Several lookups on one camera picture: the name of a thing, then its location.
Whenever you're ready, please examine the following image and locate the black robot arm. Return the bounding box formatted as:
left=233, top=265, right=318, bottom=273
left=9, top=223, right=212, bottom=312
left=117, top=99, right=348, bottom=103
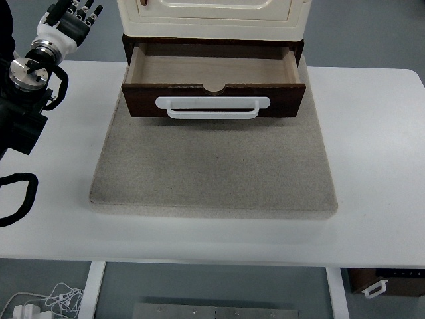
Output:
left=1, top=1, right=68, bottom=156

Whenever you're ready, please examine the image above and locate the white drawer handle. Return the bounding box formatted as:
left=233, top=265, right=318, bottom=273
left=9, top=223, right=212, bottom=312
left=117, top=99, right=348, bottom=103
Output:
left=155, top=96, right=271, bottom=120

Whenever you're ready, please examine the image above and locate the white handle on floor box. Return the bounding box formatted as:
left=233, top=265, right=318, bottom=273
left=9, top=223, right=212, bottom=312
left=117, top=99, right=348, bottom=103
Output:
left=361, top=280, right=388, bottom=299

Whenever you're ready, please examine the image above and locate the cream upper cabinet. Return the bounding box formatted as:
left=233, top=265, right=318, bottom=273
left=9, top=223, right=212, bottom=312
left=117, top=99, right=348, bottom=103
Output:
left=118, top=0, right=312, bottom=41

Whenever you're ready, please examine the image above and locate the white table leg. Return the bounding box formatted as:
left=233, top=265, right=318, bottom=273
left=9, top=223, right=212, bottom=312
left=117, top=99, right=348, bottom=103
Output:
left=78, top=261, right=106, bottom=319
left=325, top=267, right=350, bottom=319

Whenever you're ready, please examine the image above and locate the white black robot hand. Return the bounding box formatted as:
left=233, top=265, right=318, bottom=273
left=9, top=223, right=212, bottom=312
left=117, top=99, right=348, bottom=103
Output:
left=31, top=1, right=103, bottom=58

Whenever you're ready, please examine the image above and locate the brown box on floor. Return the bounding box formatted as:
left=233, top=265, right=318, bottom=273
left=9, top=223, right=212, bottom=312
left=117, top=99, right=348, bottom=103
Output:
left=347, top=268, right=424, bottom=297

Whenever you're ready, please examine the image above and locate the beige felt mat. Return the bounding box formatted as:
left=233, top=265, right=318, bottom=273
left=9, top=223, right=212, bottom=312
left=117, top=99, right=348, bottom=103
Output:
left=88, top=54, right=339, bottom=221

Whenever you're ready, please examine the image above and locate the white power adapter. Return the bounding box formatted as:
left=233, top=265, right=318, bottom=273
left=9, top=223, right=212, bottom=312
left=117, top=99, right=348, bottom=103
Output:
left=12, top=304, right=41, bottom=319

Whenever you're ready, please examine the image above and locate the white cable on floor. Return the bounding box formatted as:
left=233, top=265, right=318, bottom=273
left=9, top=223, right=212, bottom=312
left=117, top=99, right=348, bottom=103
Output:
left=0, top=282, right=85, bottom=319

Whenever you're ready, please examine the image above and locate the white left table leg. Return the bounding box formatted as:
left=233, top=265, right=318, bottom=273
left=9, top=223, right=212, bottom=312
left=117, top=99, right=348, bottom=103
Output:
left=78, top=261, right=106, bottom=319

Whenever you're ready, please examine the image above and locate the dark wooden drawer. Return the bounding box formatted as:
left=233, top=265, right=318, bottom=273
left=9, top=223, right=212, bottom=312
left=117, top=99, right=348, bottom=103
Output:
left=122, top=42, right=306, bottom=117

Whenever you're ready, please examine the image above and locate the white right table leg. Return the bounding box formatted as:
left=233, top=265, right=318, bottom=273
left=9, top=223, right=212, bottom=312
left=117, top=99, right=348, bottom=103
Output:
left=325, top=267, right=350, bottom=319

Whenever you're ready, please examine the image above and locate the black braided cable loop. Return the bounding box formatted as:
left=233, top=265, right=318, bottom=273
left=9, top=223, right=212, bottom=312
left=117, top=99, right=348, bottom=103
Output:
left=0, top=173, right=39, bottom=228

